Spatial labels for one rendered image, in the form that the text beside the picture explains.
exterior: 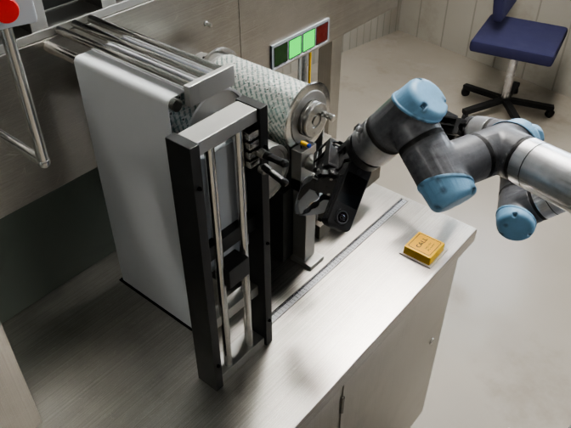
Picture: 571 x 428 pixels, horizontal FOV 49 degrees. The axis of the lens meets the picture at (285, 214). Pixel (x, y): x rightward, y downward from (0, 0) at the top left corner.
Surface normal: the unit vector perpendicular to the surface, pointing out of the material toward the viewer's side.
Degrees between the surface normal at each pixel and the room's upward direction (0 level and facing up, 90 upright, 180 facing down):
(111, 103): 90
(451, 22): 90
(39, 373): 0
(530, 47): 0
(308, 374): 0
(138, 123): 90
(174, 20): 90
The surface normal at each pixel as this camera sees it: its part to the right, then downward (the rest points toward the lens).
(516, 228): -0.32, 0.59
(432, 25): -0.75, 0.41
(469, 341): 0.00, -0.78
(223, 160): 0.77, 0.40
